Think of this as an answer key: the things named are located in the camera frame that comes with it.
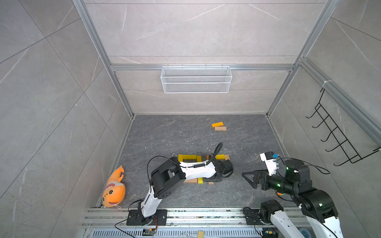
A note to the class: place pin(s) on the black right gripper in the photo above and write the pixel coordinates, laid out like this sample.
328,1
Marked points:
263,173

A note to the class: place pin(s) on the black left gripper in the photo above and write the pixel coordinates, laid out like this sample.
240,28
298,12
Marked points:
221,179

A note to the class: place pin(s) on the yellow block angled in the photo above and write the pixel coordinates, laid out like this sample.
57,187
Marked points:
220,157

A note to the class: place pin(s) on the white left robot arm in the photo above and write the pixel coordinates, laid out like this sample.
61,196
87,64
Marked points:
169,176

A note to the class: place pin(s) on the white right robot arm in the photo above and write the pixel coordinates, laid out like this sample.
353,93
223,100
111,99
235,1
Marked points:
315,204

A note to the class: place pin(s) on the amber yellow block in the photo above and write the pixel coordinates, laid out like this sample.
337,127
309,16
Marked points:
219,124

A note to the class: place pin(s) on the orange plush toy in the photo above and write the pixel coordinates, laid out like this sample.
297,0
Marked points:
115,191

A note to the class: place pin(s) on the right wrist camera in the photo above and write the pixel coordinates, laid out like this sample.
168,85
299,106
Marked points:
270,160

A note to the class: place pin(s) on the black wire hook rack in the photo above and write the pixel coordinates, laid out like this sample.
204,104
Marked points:
337,134

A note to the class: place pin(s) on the white wire mesh basket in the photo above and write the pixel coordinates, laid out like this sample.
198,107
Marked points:
196,79

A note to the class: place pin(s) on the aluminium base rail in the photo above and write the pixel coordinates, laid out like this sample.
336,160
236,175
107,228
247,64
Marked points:
228,222

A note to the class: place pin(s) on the aluminium frame post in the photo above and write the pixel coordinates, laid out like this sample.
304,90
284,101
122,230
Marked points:
88,23

